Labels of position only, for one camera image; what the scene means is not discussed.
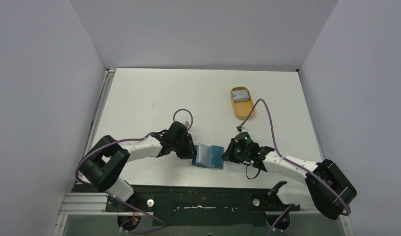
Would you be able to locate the yellow oval tray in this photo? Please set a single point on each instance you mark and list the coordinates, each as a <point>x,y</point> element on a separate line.
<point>242,110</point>

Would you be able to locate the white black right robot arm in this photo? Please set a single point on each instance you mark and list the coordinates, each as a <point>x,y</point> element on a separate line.
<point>324,185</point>

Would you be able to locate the aluminium frame rail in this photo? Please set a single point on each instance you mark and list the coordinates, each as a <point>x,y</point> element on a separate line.
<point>88,213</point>

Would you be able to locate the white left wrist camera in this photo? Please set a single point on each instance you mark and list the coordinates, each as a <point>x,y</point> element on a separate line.
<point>186,123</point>

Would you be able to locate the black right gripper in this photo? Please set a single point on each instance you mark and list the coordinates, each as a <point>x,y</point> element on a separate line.
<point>229,153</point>

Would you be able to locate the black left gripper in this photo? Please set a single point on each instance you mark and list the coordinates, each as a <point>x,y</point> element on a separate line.
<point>189,152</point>

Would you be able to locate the blue leather card holder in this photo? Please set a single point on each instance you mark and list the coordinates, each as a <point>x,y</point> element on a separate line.
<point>208,156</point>

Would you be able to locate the grey credit card stack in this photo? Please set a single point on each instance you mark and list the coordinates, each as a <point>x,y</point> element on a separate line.
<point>241,95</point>

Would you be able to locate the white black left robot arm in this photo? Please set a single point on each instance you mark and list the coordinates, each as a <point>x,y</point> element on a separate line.
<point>102,166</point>

